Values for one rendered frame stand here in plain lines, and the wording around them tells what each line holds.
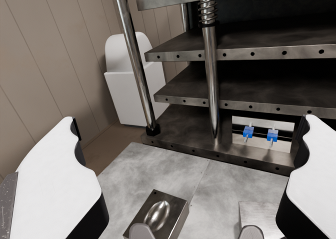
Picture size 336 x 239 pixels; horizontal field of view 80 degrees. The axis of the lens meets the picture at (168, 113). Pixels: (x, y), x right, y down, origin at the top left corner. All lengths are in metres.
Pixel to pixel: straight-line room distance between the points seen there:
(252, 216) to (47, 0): 2.66
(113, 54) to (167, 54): 1.63
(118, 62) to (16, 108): 1.16
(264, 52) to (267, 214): 0.59
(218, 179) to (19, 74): 2.13
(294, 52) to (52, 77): 2.36
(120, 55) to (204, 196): 2.03
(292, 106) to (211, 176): 0.46
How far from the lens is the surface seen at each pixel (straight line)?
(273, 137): 1.06
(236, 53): 0.95
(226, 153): 1.10
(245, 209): 0.74
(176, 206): 0.80
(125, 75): 2.56
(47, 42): 2.68
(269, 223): 0.73
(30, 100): 2.56
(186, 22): 1.67
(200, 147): 1.14
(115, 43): 2.65
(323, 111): 1.03
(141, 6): 1.13
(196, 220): 0.85
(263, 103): 1.02
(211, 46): 0.92
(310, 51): 0.93
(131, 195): 0.98
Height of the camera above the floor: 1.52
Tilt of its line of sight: 29 degrees down
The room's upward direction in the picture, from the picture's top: 11 degrees counter-clockwise
